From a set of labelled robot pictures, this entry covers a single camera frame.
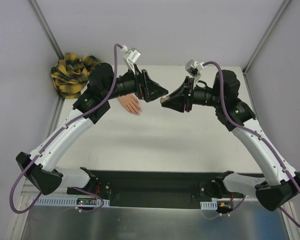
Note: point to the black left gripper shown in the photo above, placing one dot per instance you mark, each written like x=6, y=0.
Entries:
x=142, y=85

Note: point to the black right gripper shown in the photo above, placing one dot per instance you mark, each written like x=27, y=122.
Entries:
x=188, y=94

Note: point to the clear nail polish bottle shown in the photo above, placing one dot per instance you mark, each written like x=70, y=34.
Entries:
x=164, y=98

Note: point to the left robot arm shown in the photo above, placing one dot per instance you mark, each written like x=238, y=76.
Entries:
x=40, y=165

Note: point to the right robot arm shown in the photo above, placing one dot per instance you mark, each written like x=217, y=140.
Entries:
x=280, y=181

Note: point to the mannequin hand with painted nails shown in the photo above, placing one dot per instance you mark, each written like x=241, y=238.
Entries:
x=130, y=103

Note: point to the yellow plaid shirt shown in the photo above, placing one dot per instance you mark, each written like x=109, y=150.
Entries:
x=70, y=75

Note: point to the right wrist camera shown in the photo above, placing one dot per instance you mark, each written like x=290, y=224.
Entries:
x=195, y=68

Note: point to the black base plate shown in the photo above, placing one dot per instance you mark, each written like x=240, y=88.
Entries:
x=170, y=190

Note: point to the right white cable duct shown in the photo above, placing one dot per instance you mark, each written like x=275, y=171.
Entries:
x=216, y=205

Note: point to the white cable duct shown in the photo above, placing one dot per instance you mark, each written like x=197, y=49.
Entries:
x=56, y=201
x=216, y=205

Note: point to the aluminium frame post left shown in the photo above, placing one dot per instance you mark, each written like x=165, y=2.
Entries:
x=46, y=28

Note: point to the aluminium frame post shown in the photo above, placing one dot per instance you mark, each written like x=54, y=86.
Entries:
x=46, y=28
x=283, y=7

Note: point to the aluminium frame post right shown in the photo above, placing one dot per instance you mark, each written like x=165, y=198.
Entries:
x=283, y=7

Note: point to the left white cable duct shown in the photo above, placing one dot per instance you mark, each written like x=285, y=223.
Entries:
x=56, y=201

